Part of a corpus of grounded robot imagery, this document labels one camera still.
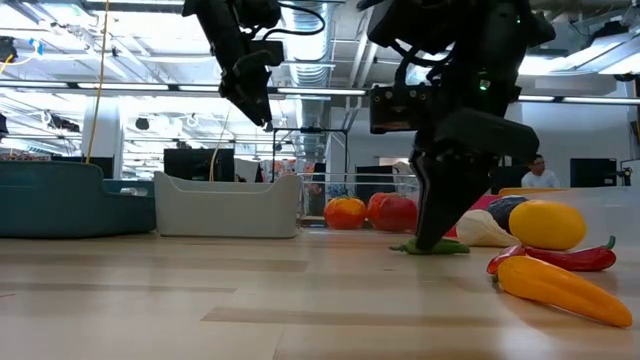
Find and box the thin green chili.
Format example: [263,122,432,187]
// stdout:
[389,237,472,257]

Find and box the yellow lemon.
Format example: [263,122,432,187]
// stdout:
[508,199,588,252]

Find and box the small frosted plastic bin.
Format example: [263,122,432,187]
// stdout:
[524,187,640,247]

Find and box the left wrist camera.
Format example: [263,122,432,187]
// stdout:
[248,39,286,67]

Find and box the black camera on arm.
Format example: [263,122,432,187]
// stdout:
[602,159,640,187]

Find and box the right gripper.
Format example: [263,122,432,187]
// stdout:
[409,105,542,252]

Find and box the black monitor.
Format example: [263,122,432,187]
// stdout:
[569,158,618,189]
[492,164,524,191]
[163,147,236,182]

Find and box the person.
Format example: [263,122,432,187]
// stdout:
[520,154,562,190]

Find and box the orange plastic basket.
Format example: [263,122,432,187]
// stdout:
[498,187,569,198]

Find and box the black camera cable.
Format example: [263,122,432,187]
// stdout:
[260,1,327,42]

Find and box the red plastic bin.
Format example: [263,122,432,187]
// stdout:
[446,194,501,239]

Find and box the orange mini pepper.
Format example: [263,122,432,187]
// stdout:
[493,255,634,330]

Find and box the orange tomato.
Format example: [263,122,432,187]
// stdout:
[323,195,369,231]

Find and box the dark red chili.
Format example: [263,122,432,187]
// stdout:
[523,235,618,273]

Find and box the teal plastic basket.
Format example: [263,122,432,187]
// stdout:
[0,160,158,239]

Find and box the black frame stand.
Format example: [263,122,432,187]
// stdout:
[271,127,350,182]

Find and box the ceiling light strip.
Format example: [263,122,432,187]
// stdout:
[0,81,640,106]

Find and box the yellow hanging cable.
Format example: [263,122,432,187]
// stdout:
[85,0,110,165]

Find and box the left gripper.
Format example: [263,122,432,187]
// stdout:
[194,8,276,133]

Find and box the grey plastic basket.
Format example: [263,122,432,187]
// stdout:
[153,170,304,240]

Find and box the wide clear plastic bin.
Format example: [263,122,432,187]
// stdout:
[298,172,426,235]

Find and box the red tomato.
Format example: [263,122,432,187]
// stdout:
[366,192,419,234]

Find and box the corrugated silver ceiling duct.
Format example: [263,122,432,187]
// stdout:
[278,0,335,101]

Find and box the white garlic bulb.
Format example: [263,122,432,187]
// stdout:
[455,209,522,248]

